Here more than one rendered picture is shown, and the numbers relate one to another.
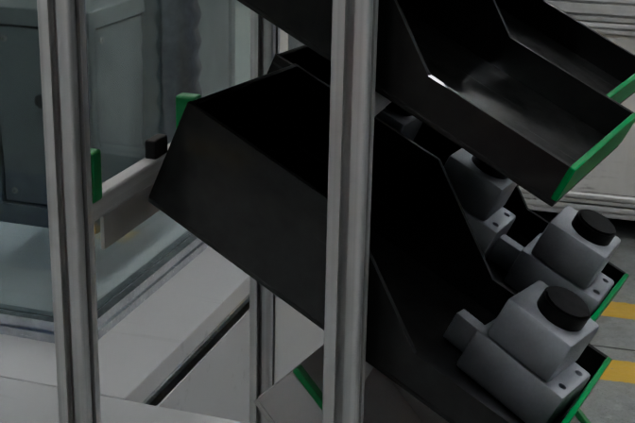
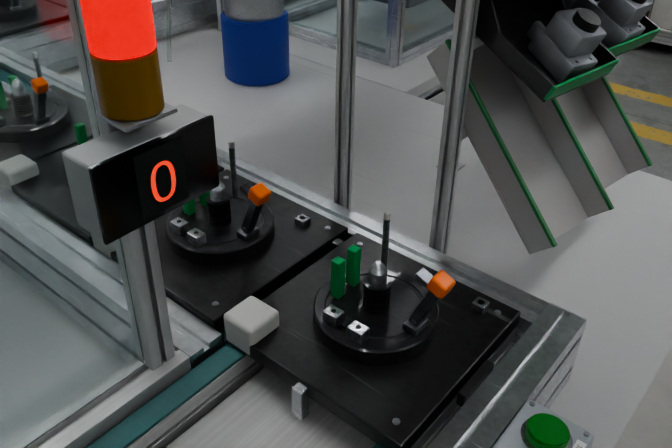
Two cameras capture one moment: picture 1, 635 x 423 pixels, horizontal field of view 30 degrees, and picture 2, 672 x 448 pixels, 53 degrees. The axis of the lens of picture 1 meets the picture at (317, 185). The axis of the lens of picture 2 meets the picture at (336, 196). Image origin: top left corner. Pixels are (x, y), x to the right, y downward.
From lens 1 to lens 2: 0.22 m
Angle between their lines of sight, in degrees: 24
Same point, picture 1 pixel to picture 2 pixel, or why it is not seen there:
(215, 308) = not seen: hidden behind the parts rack
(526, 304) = (565, 15)
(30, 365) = (364, 71)
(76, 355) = (345, 20)
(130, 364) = (413, 78)
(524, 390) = (556, 61)
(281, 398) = (438, 55)
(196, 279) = not seen: hidden behind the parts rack
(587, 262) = (626, 11)
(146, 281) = (433, 40)
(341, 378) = (461, 40)
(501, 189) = not seen: outside the picture
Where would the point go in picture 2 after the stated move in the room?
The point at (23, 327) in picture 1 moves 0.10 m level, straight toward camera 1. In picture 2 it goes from (364, 53) to (361, 67)
